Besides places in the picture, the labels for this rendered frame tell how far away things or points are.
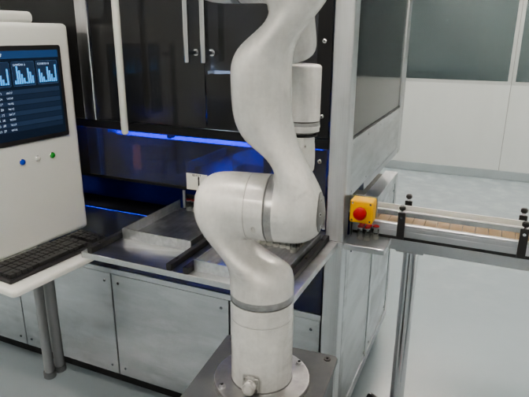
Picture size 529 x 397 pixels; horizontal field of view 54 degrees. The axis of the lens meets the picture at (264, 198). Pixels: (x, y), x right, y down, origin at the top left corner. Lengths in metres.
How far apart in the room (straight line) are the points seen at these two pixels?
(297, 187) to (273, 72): 0.18
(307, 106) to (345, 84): 0.38
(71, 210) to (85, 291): 0.46
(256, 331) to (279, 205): 0.25
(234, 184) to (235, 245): 0.11
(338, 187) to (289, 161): 0.80
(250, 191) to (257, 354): 0.31
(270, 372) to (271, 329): 0.09
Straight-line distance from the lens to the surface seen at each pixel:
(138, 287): 2.17
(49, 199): 1.98
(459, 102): 6.15
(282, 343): 0.99
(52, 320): 2.27
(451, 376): 2.69
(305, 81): 1.19
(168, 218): 1.89
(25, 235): 1.94
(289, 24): 0.80
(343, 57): 1.56
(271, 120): 0.83
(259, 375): 1.01
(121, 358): 2.42
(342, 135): 1.58
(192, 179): 1.84
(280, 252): 1.59
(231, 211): 0.88
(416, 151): 6.29
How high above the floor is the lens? 1.52
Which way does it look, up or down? 18 degrees down
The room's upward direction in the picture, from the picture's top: straight up
